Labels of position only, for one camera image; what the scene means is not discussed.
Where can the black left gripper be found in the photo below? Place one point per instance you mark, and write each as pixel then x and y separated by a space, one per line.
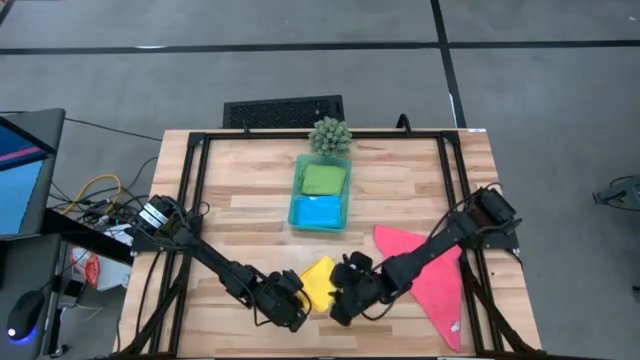
pixel 275 302

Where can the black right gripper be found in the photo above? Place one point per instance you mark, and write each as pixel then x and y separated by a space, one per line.
pixel 365 290

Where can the black perforated computer case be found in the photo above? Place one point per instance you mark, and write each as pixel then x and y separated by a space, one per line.
pixel 280 112

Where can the teal plastic bin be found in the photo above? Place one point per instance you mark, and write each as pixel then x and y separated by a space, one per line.
pixel 292 220

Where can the white and red bag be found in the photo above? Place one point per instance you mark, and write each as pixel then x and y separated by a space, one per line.
pixel 97 270

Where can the pink microfiber towel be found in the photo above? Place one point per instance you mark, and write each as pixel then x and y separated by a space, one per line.
pixel 440 295

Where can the blue microfiber towel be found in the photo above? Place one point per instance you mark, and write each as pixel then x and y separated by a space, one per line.
pixel 320 212

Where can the black computer mouse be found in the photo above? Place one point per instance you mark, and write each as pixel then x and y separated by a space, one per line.
pixel 22 317

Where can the computer monitor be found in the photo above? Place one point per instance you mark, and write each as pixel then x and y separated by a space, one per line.
pixel 20 175

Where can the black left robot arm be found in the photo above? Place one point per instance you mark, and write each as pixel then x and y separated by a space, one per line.
pixel 215 260

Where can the green microfiber towel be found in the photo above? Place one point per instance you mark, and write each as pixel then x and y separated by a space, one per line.
pixel 324 179

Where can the yellow microfiber towel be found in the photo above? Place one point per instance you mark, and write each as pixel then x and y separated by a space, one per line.
pixel 320 282

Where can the small green artificial plant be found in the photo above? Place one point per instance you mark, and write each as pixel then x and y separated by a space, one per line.
pixel 330 136

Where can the dark side desk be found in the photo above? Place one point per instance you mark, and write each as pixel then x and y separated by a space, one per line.
pixel 85 237

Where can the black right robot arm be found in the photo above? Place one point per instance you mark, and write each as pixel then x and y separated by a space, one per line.
pixel 440 240

